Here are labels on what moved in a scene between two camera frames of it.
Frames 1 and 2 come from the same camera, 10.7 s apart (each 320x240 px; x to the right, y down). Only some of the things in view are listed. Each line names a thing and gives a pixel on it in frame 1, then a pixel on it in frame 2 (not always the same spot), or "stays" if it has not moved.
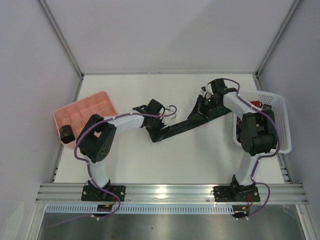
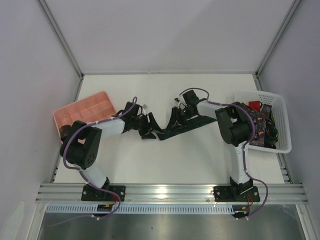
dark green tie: [189, 124] stays
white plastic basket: [279, 107] stays
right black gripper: [198, 110] to [178, 116]
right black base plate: [236, 194] stays
